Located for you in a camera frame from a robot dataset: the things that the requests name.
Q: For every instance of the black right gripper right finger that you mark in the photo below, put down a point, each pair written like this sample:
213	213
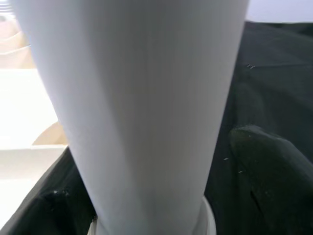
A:
274	186

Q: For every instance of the white plastic table leg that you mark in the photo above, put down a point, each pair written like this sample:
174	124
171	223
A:
137	98

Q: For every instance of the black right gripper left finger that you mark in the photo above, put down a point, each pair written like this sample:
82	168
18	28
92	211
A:
61	215

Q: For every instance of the white plastic table top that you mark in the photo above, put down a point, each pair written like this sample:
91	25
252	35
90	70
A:
19	102

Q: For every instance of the black cloth table cover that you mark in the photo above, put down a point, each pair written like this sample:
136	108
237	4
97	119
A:
269	73

